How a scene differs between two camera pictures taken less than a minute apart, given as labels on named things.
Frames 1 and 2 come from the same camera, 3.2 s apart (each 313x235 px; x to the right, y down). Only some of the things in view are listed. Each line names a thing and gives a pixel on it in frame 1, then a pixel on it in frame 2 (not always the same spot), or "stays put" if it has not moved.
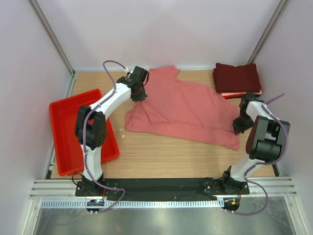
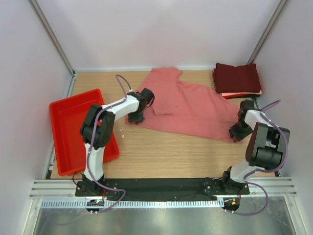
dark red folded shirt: x=243 y=78 stays put
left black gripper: x=141 y=97 to x=131 y=118
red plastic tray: x=68 y=152 stays put
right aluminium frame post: x=275 y=19 stays put
